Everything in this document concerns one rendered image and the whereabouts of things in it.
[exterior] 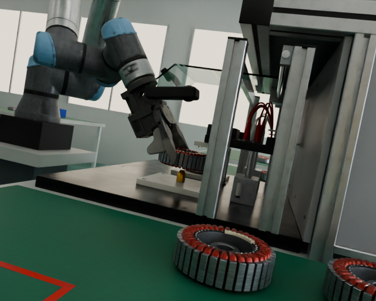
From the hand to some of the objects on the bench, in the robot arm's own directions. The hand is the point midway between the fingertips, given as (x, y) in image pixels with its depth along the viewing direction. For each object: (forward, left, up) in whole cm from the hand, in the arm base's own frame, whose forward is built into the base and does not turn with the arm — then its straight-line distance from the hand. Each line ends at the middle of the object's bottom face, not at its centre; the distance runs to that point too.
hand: (184, 159), depth 73 cm
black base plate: (+2, +12, -8) cm, 15 cm away
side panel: (+39, -22, -9) cm, 46 cm away
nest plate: (0, 0, -6) cm, 6 cm away
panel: (+26, +11, -6) cm, 29 cm away
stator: (+14, -35, -9) cm, 38 cm away
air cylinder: (+14, 0, -6) cm, 16 cm away
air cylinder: (+15, +24, -6) cm, 29 cm away
